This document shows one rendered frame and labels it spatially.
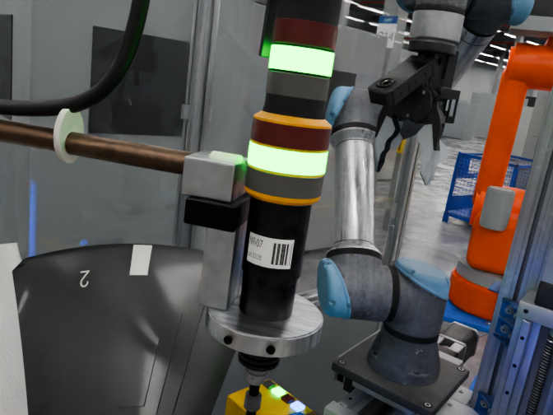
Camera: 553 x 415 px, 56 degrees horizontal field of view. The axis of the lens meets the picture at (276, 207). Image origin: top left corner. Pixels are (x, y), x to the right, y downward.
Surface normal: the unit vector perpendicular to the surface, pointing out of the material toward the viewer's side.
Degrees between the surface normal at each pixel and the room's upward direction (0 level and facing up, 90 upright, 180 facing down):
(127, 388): 43
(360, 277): 54
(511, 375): 90
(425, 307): 90
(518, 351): 90
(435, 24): 90
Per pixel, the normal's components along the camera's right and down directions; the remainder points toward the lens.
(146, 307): 0.04, -0.57
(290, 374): 0.67, 0.27
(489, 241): -0.37, 0.18
